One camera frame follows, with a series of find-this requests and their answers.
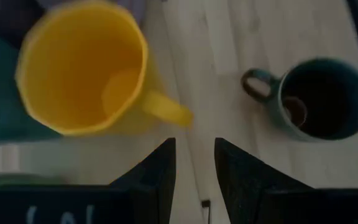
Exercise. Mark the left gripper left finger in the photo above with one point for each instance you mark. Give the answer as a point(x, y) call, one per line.
point(163, 180)

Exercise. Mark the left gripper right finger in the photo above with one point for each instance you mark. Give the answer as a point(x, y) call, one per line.
point(238, 180)

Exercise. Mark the yellow faceted mug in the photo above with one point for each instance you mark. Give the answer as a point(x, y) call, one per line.
point(82, 62)

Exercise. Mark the teal brown glazed mug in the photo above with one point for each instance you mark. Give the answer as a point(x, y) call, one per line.
point(328, 99)

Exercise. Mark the wooden shelf riser black frame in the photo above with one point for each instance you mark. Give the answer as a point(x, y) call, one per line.
point(89, 155)

